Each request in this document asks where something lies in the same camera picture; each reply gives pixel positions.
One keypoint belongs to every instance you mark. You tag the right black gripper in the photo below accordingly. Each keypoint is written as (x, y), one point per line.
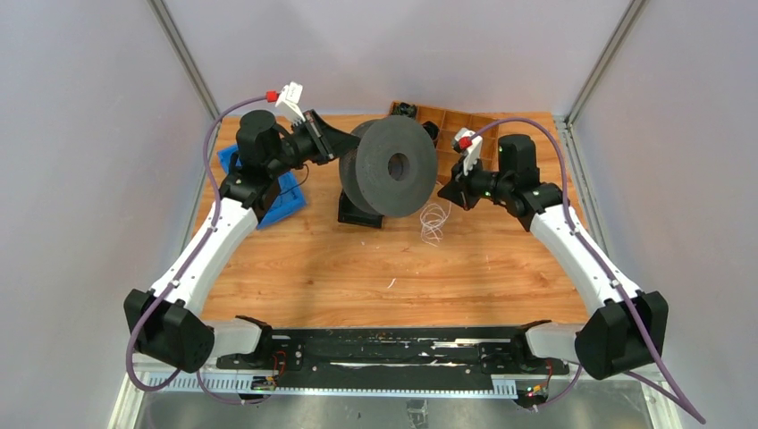
(458, 189)

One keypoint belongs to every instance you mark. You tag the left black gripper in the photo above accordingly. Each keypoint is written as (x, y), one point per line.
(328, 142)

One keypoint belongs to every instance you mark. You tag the black cable spool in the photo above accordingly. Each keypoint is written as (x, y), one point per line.
(392, 172)

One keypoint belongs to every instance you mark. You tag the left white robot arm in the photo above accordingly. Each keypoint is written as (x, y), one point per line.
(165, 320)

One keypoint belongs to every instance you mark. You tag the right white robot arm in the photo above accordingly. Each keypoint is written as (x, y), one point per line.
(626, 327)

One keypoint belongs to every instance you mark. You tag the blue plastic bin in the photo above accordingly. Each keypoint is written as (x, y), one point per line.
(291, 198)

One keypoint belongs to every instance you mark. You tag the black plastic bin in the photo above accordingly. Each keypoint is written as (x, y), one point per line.
(350, 214)

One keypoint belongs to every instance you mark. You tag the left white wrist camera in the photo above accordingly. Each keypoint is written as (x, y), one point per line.
(287, 103)

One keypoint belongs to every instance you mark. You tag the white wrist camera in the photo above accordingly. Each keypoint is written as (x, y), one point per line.
(469, 146)
(287, 103)

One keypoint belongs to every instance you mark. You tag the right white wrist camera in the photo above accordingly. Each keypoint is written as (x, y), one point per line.
(469, 146)

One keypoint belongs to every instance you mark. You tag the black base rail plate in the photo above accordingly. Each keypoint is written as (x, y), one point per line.
(403, 359)

